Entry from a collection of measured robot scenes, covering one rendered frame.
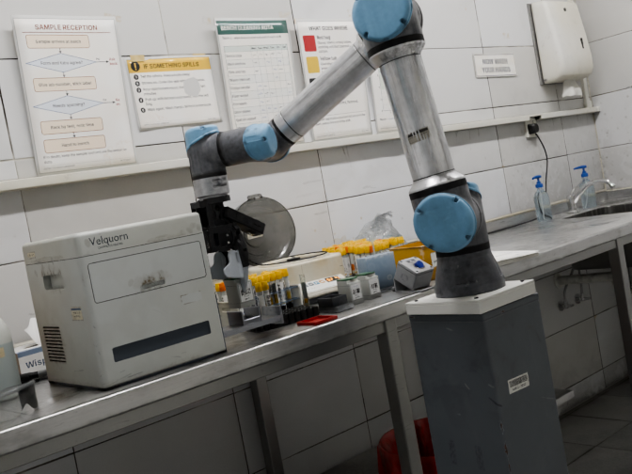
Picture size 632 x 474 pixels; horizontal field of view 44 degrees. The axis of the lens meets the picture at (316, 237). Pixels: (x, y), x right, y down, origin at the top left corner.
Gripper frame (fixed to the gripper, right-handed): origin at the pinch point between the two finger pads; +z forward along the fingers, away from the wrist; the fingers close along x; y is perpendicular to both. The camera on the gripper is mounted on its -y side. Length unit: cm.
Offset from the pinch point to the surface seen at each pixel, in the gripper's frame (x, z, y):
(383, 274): -6, 8, -51
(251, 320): 2.8, 7.7, 0.3
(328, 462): -60, 72, -63
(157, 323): 4.5, 2.7, 23.7
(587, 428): -39, 100, -187
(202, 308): 4.5, 2.0, 12.9
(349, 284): -1.7, 7.0, -34.1
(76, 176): -56, -33, 6
